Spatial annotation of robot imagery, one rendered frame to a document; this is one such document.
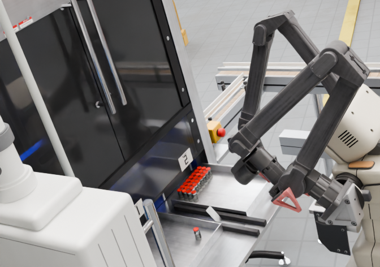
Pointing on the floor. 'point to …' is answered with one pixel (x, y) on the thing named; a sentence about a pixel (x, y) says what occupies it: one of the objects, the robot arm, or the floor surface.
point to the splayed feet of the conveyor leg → (270, 256)
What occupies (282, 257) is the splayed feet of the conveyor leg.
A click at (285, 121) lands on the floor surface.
